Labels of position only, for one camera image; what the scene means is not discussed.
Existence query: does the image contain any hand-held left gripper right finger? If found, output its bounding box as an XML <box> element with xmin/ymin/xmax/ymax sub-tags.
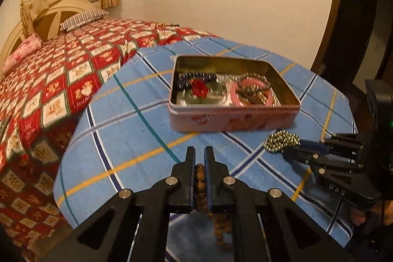
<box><xmin>203</xmin><ymin>146</ymin><xmax>357</xmax><ymax>262</ymax></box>

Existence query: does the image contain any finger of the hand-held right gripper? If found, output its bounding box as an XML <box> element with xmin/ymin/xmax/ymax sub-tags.
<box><xmin>296</xmin><ymin>133</ymin><xmax>366</xmax><ymax>156</ymax></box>
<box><xmin>282</xmin><ymin>148</ymin><xmax>363</xmax><ymax>172</ymax></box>

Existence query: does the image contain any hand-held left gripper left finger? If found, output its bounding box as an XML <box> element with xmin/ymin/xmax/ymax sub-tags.
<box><xmin>40</xmin><ymin>146</ymin><xmax>197</xmax><ymax>262</ymax></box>

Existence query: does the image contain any brown wooden bead string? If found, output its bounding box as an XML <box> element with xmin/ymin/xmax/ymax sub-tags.
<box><xmin>193</xmin><ymin>164</ymin><xmax>234</xmax><ymax>250</ymax></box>

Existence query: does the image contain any gold bead chain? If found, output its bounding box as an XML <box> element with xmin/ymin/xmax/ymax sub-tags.
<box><xmin>263</xmin><ymin>131</ymin><xmax>300</xmax><ymax>153</ymax></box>

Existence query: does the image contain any pink metal tin box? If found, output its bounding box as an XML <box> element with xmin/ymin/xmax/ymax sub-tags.
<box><xmin>168</xmin><ymin>55</ymin><xmax>301</xmax><ymax>133</ymax></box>

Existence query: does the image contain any pink bangle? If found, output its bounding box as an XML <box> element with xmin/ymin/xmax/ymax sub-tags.
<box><xmin>230</xmin><ymin>79</ymin><xmax>274</xmax><ymax>107</ymax></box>

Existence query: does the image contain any grey stone bead bracelet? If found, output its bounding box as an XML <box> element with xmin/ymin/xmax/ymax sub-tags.
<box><xmin>239</xmin><ymin>72</ymin><xmax>272</xmax><ymax>97</ymax></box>

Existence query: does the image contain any red knotted tassel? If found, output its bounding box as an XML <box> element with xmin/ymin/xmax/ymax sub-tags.
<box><xmin>192</xmin><ymin>79</ymin><xmax>212</xmax><ymax>97</ymax></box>

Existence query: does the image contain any dark purple bead bracelet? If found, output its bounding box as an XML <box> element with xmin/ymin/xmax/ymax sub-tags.
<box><xmin>176</xmin><ymin>72</ymin><xmax>217</xmax><ymax>91</ymax></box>

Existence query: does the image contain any person's right hand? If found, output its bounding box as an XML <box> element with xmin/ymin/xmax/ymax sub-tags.
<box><xmin>350</xmin><ymin>207</ymin><xmax>370</xmax><ymax>226</ymax></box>

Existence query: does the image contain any blue plaid tablecloth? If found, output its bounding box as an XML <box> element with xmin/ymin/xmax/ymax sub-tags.
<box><xmin>53</xmin><ymin>38</ymin><xmax>358</xmax><ymax>262</ymax></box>

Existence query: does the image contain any dark wooden door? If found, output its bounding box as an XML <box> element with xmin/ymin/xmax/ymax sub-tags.
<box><xmin>322</xmin><ymin>0</ymin><xmax>393</xmax><ymax>134</ymax></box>

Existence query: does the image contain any red patchwork bedspread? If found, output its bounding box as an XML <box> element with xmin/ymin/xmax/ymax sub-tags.
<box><xmin>0</xmin><ymin>18</ymin><xmax>215</xmax><ymax>259</ymax></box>

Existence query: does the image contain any striped pillow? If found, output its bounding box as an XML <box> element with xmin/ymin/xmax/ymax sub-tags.
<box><xmin>59</xmin><ymin>9</ymin><xmax>110</xmax><ymax>32</ymax></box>

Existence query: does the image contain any pink floral pillow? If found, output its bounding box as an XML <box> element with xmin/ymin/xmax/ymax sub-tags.
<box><xmin>2</xmin><ymin>34</ymin><xmax>42</xmax><ymax>75</ymax></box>

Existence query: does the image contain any cream wooden headboard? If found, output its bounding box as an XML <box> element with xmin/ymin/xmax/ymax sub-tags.
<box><xmin>0</xmin><ymin>0</ymin><xmax>102</xmax><ymax>72</ymax></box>

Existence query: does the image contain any green jade bracelet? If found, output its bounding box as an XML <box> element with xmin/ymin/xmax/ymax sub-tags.
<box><xmin>181</xmin><ymin>82</ymin><xmax>228</xmax><ymax>104</ymax></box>

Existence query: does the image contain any brown wooden door frame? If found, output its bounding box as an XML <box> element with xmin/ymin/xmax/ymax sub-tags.
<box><xmin>310</xmin><ymin>0</ymin><xmax>343</xmax><ymax>72</ymax></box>

